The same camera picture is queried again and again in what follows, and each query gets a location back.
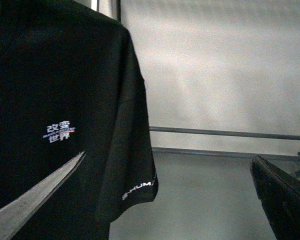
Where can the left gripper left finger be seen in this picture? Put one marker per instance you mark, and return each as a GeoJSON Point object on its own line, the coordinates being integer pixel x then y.
{"type": "Point", "coordinates": [15, 215]}

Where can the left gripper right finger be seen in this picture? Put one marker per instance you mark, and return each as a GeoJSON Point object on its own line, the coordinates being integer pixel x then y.
{"type": "Point", "coordinates": [279, 193]}

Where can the black t-shirt small chest logo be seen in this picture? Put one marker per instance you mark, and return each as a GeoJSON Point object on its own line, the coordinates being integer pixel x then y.
{"type": "Point", "coordinates": [70, 82]}

